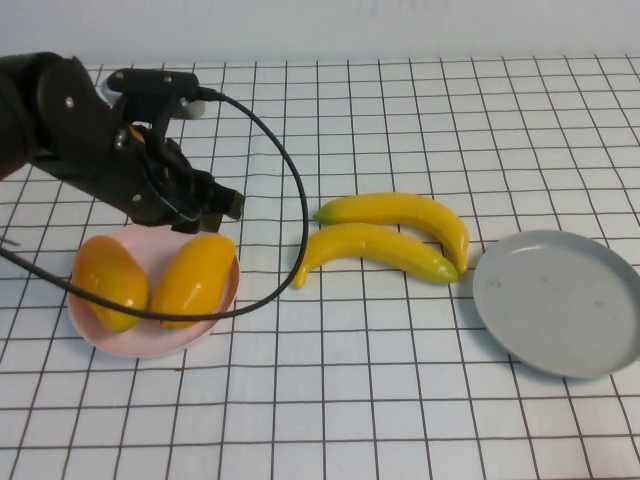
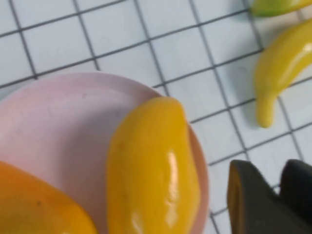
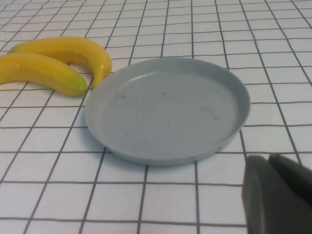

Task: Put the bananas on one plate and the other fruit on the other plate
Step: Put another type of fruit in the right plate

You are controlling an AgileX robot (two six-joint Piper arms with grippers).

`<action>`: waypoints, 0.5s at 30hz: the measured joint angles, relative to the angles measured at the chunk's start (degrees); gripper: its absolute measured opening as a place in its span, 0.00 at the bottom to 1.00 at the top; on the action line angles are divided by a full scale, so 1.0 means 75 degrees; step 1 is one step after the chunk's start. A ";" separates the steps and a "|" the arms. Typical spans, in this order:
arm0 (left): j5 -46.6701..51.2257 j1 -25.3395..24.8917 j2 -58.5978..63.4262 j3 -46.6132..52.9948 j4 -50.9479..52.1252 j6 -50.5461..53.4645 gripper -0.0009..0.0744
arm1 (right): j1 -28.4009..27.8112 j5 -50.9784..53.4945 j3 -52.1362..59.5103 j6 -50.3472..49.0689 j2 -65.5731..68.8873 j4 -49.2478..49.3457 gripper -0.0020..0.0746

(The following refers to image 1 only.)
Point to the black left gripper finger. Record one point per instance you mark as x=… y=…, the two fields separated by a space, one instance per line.
x=212 y=223
x=225 y=202

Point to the grey round plate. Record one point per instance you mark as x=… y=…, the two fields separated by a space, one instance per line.
x=545 y=310

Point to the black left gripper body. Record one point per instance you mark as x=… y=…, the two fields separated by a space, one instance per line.
x=160 y=190

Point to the white checked tablecloth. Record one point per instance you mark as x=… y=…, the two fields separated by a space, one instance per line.
x=350 y=400

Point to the yellow banana with green tip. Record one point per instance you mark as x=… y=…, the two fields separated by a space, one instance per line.
x=360 y=242

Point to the pink round plate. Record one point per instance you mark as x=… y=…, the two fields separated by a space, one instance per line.
x=150 y=342

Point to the strongly curved yellow banana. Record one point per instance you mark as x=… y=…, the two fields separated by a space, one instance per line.
x=400 y=205

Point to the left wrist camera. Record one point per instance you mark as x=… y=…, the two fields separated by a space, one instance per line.
x=150 y=82

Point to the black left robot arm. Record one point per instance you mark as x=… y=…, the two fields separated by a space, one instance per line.
x=30 y=110

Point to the orange yellow mango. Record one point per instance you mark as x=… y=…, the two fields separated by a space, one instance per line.
x=195 y=275
x=105 y=270

